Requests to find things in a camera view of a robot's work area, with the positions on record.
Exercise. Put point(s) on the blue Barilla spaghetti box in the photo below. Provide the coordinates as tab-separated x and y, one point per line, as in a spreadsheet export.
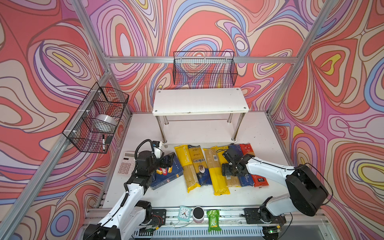
246	180

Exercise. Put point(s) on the yellow Pastatime spaghetti bag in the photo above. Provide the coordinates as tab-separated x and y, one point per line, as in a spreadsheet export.
186	162

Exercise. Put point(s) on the blue Ankara spaghetti bag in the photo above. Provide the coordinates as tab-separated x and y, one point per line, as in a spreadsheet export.
200	165

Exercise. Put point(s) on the green snack packet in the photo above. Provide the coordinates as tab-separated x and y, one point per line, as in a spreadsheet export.
213	220

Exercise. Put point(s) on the black wire basket back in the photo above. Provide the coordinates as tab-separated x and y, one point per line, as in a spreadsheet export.
204	69

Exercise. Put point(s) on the aluminium frame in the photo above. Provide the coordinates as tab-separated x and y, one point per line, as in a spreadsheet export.
50	60

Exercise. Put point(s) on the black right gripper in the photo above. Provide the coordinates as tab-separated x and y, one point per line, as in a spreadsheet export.
226	171

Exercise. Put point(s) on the black wire basket left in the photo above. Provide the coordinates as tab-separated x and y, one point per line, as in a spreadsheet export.
85	132

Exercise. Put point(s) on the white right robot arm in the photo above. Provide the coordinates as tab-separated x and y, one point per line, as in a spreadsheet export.
306	193

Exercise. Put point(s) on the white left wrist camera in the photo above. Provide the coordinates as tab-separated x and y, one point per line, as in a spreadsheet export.
157	150

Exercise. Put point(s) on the blue Barilla rigatoni box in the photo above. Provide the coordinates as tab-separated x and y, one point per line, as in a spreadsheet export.
163	176

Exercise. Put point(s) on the white two-tier shelf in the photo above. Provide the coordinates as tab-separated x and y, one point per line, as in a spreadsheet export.
199	116

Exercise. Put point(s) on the red spaghetti bag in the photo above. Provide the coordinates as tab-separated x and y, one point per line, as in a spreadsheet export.
259	181

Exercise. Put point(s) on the black wire basket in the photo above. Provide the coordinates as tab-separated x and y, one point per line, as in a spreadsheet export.
204	69
85	132

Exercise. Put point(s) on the teal alarm clock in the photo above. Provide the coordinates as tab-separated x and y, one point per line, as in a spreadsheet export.
184	214

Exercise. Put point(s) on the white pink calculator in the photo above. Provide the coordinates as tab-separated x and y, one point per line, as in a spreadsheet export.
127	164

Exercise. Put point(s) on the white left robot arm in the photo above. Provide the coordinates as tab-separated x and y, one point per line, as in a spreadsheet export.
131	212

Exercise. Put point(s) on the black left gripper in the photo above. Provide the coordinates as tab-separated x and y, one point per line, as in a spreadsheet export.
168	160

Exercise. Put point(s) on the silver tape roll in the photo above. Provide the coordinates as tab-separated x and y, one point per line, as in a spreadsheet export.
107	119

